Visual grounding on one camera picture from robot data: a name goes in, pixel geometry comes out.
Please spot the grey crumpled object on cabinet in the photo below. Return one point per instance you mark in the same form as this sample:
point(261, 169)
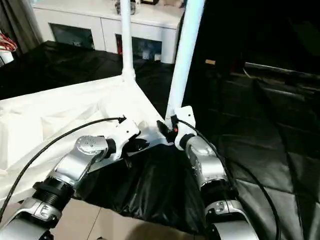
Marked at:
point(135, 7)

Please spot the white plastic table leg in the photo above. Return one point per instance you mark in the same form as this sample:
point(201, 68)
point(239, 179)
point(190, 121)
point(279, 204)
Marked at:
point(187, 50)
point(126, 37)

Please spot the small gold label plate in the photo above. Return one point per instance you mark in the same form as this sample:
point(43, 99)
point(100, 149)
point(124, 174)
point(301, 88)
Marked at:
point(210, 61)

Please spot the white patterned jug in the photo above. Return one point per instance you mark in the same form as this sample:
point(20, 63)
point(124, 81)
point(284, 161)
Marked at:
point(147, 51)

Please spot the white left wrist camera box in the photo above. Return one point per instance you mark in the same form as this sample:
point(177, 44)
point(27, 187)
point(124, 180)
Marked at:
point(125, 130)

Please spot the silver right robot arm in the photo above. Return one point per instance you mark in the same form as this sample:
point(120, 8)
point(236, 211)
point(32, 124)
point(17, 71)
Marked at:
point(207, 162)

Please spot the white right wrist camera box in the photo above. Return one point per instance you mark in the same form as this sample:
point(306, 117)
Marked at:
point(186, 115)

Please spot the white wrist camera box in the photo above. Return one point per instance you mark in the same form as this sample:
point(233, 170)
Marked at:
point(125, 130)
point(186, 115)

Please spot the black work mat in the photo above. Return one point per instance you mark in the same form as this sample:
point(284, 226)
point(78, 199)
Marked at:
point(250, 150)

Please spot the red bottle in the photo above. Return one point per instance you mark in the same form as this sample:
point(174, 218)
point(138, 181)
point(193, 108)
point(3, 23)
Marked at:
point(119, 46)

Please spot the white plastic table top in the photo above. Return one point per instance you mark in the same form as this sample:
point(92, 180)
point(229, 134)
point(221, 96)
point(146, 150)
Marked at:
point(50, 112)

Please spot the black and gold plaque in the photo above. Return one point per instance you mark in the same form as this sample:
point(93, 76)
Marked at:
point(150, 2)

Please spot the white sideboard cabinet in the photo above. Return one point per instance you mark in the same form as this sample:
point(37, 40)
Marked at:
point(75, 20)

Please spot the grey curtain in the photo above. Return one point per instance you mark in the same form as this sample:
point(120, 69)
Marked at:
point(20, 25)

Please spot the white plastic bin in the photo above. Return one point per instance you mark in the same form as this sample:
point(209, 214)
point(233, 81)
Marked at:
point(6, 58)

